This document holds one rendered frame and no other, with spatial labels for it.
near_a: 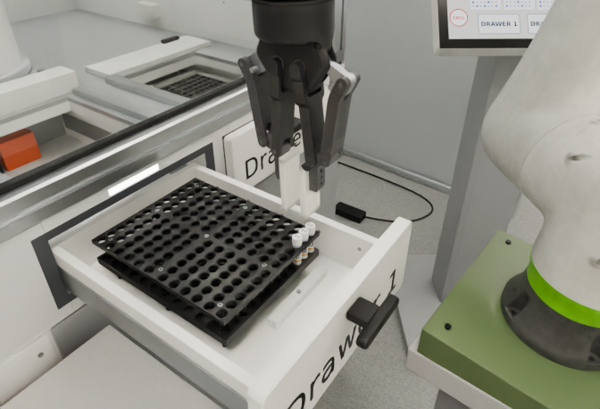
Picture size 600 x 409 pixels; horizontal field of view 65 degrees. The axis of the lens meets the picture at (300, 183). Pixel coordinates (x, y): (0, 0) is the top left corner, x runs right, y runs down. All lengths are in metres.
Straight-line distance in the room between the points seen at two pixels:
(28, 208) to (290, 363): 0.34
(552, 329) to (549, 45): 0.33
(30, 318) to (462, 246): 1.25
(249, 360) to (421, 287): 1.29
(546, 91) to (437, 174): 1.75
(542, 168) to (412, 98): 1.71
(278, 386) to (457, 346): 0.27
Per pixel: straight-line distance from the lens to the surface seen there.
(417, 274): 1.83
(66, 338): 0.72
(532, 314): 0.65
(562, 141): 0.60
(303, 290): 0.60
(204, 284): 0.54
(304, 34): 0.42
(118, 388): 0.65
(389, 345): 1.64
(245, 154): 0.79
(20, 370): 0.71
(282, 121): 0.49
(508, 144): 0.64
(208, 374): 0.50
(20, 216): 0.60
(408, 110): 2.30
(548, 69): 0.64
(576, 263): 0.59
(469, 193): 1.47
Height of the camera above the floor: 1.28
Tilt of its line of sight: 33 degrees down
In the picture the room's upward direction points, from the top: straight up
